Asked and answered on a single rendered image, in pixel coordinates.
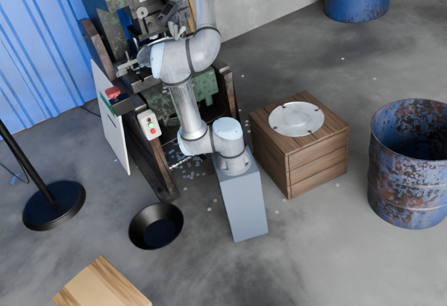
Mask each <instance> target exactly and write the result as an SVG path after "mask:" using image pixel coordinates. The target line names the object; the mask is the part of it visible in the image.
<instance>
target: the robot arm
mask: <svg viewBox="0 0 447 306"><path fill-rule="evenodd" d="M194 3H195V15H196V31H195V32H194V37H193V38H190V39H182V40H178V39H179V37H180V35H181V34H182V33H183V32H184V31H185V30H186V28H185V27H183V26H182V22H181V21H183V20H185V19H189V18H190V7H189V6H187V3H186V0H169V2H168V3H167V5H166V6H165V8H163V10H162V12H161V13H160V14H159V16H158V17H157V18H156V22H157V23H158V24H160V25H161V26H163V27H164V26H165V25H166V24H167V26H168V28H169V30H170V32H171V34H172V36H173V38H174V39H175V40H176V41H170V42H162V43H159V44H155V45H153V46H152V48H151V53H150V61H151V68H152V74H153V77H154V78H160V80H161V82H162V84H164V85H166V86H167V87H168V90H169V92H170V96H171V97H172V101H173V103H174V107H175V109H176V113H177V115H178V118H179V121H180V124H181V127H180V129H179V131H178V143H179V147H180V150H181V151H182V152H183V154H185V155H187V156H189V155H192V156H194V155H196V154H205V153H210V152H219V154H218V168H219V170H220V172H221V173H223V174H225V175H228V176H236V175H240V174H242V173H244V172H246V171H247V170H248V169H249V167H250V166H251V157H250V155H249V153H248V152H247V150H246V149H245V146H244V141H243V131H242V129H241V125H240V123H239V122H238V121H237V120H235V119H234V118H229V117H223V118H219V119H218V120H215V121H214V123H213V125H208V126H207V124H206V123H205V121H203V120H202V119H201V117H200V113H199V110H198V106H197V103H196V99H195V96H194V92H193V89H192V85H191V82H190V79H191V77H192V73H196V72H200V71H203V70H204V69H206V68H208V67H209V66H210V65H211V64H212V63H213V62H214V60H215V59H216V57H217V55H218V53H219V50H220V46H221V34H220V31H219V30H218V29H217V22H216V8H215V0H194ZM188 11H189V16H188Z"/></svg>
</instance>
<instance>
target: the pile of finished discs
mask: <svg viewBox="0 0 447 306"><path fill-rule="evenodd" d="M283 106H285V107H286V108H282V106H278V107H277V108H276V109H275V110H273V111H272V113H271V114H270V116H269V125H270V127H271V128H273V127H275V126H276V127H277V129H273V130H274V131H276V132H277V133H279V134H282V135H284V136H292V137H297V136H306V135H308V134H310V133H308V132H307V131H308V130H311V131H312V133H313V132H315V131H317V130H318V129H319V128H320V127H321V126H322V125H323V123H324V119H325V117H324V114H323V111H322V110H321V109H319V110H318V111H315V109H318V107H317V106H315V105H314V104H310V103H308V102H289V103H286V104H284V105H283Z"/></svg>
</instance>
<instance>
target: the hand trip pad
mask: <svg viewBox="0 0 447 306"><path fill-rule="evenodd" d="M105 93H106V95H107V96H108V98H112V97H113V99H116V95H118V94H120V90H119V89H118V88H117V86H112V87H110V88H108V89H106V90H105Z"/></svg>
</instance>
